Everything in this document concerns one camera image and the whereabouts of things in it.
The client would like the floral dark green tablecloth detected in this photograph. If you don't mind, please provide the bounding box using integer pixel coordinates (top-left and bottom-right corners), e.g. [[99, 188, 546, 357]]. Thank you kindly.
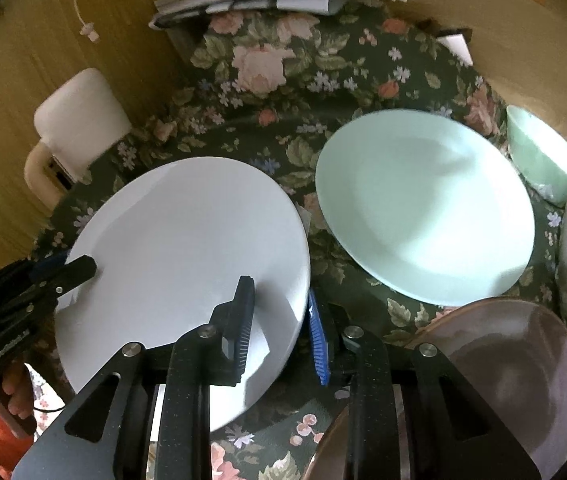
[[28, 0, 567, 480]]

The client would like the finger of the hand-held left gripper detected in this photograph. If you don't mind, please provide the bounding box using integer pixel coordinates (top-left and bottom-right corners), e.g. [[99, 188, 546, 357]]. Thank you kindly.
[[37, 255, 97, 302], [0, 254, 69, 292]]

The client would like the light green plate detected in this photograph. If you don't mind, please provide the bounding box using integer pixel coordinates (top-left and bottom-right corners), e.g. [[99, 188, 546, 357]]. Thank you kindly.
[[315, 108, 535, 307]]

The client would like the light green bowl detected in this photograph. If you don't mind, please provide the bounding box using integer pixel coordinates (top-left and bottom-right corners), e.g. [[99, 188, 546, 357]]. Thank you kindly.
[[506, 105, 567, 207]]

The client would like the cream mug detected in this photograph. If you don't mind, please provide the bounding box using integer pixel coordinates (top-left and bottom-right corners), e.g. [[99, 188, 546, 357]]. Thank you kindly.
[[24, 67, 131, 208]]

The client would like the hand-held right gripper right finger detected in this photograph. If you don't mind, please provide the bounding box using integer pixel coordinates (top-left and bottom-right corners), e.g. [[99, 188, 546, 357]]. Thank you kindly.
[[307, 290, 535, 480]]

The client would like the brown plate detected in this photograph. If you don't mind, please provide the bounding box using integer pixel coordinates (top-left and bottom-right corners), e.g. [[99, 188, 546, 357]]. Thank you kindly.
[[303, 296, 567, 480]]

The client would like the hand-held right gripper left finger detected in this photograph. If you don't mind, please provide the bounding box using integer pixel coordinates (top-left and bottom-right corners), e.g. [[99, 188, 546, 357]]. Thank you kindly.
[[10, 276, 256, 480]]

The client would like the white cable with connectors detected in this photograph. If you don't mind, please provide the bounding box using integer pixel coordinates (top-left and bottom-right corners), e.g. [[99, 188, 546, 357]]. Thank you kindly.
[[60, 0, 101, 41]]

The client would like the person's left hand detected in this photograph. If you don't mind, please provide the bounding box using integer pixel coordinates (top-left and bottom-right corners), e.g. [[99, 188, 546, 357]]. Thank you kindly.
[[0, 362, 37, 423]]

